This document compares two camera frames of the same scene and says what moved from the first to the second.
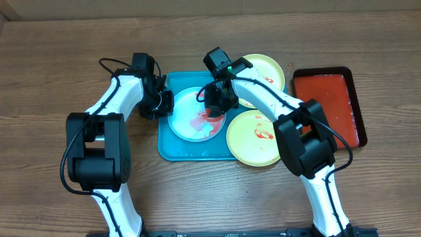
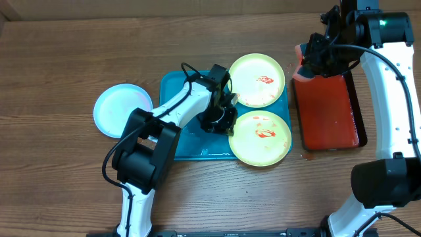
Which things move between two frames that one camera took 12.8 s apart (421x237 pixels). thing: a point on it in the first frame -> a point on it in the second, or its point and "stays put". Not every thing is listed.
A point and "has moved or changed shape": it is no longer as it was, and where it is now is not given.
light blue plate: (191, 120) has moved or changed shape
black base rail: (247, 232) stays put
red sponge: (208, 114) has moved or changed shape
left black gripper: (166, 110) -> (225, 127)
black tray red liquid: (333, 90) stays put
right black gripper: (212, 103) -> (313, 61)
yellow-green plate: (252, 139) stays put
